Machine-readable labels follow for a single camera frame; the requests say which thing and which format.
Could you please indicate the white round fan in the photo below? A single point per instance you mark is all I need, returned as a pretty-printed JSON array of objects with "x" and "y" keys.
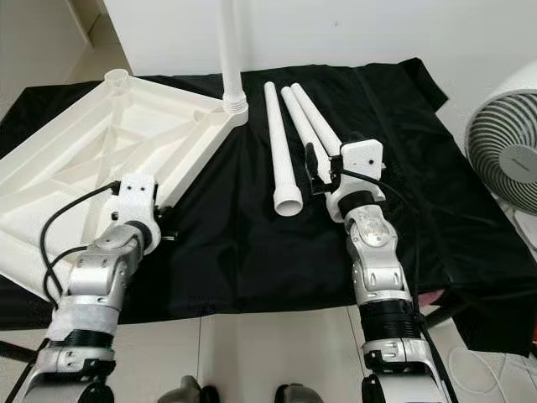
[{"x": 503, "y": 143}]

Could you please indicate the pink plastic item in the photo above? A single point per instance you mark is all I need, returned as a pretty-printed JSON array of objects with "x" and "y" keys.
[{"x": 436, "y": 295}]

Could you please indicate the white plastic children table top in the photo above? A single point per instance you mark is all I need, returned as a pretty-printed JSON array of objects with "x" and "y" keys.
[{"x": 84, "y": 168}]

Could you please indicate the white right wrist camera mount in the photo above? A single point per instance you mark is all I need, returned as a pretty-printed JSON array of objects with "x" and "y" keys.
[{"x": 362, "y": 158}]

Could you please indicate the black table frame leg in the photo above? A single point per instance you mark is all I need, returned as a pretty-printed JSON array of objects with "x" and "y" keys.
[
  {"x": 445, "y": 317},
  {"x": 21, "y": 351}
]

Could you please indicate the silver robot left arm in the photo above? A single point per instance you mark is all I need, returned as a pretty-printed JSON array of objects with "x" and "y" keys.
[{"x": 101, "y": 277}]

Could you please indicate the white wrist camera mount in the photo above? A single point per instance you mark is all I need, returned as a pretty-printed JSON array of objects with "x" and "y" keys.
[
  {"x": 362, "y": 158},
  {"x": 138, "y": 195}
]

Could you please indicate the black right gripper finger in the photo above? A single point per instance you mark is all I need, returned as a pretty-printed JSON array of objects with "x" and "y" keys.
[{"x": 312, "y": 164}]

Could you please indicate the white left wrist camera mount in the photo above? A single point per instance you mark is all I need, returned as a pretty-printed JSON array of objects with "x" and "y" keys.
[{"x": 138, "y": 195}]

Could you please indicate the black table cloth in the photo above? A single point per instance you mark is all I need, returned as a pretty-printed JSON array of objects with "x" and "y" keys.
[{"x": 260, "y": 269}]

